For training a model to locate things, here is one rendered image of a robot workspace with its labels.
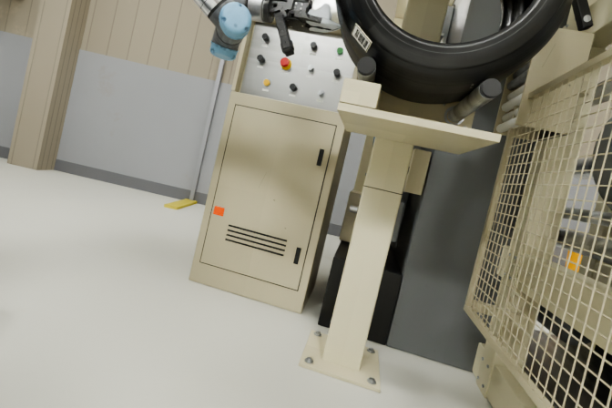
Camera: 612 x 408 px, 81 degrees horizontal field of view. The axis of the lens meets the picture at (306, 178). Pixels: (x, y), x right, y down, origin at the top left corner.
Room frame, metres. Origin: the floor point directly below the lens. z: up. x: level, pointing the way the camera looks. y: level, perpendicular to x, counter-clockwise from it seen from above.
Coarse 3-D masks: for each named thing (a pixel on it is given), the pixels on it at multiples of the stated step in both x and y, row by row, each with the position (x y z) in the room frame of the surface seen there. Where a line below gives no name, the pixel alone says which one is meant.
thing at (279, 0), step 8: (264, 0) 0.97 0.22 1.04; (272, 0) 0.99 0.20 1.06; (280, 0) 0.99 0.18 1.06; (288, 0) 0.96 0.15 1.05; (296, 0) 0.97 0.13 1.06; (304, 0) 0.96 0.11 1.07; (264, 8) 0.97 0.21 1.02; (272, 8) 0.99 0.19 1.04; (280, 8) 0.98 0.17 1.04; (288, 8) 0.96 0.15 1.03; (296, 8) 0.97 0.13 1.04; (304, 8) 0.96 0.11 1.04; (264, 16) 0.99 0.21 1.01; (272, 16) 1.02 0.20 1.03; (288, 16) 0.96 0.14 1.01; (288, 24) 1.00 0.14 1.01; (296, 24) 0.98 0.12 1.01; (304, 24) 0.99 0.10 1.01
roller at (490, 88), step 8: (488, 80) 0.80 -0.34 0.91; (496, 80) 0.80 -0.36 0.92; (480, 88) 0.81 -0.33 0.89; (488, 88) 0.80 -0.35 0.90; (496, 88) 0.80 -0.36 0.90; (472, 96) 0.87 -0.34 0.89; (480, 96) 0.82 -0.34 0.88; (488, 96) 0.80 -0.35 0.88; (496, 96) 0.80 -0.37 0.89; (464, 104) 0.94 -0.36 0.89; (472, 104) 0.89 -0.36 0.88; (480, 104) 0.86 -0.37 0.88; (448, 112) 1.13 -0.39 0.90; (456, 112) 1.03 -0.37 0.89; (464, 112) 0.98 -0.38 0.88; (472, 112) 0.97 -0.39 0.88; (456, 120) 1.09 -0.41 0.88
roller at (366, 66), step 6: (360, 60) 0.85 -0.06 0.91; (366, 60) 0.85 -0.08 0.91; (372, 60) 0.84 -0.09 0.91; (360, 66) 0.85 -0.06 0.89; (366, 66) 0.85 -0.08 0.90; (372, 66) 0.84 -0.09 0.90; (360, 72) 0.85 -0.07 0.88; (366, 72) 0.85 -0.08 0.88; (372, 72) 0.85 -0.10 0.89; (360, 78) 0.90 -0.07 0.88; (366, 78) 0.88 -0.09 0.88; (372, 78) 0.90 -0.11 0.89
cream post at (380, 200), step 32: (416, 0) 1.20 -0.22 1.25; (448, 0) 1.18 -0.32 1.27; (416, 32) 1.19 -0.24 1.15; (384, 160) 1.19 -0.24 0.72; (384, 192) 1.19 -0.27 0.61; (384, 224) 1.18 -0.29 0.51; (352, 256) 1.20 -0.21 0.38; (384, 256) 1.18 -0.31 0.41; (352, 288) 1.19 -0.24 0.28; (352, 320) 1.19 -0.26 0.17; (352, 352) 1.19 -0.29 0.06
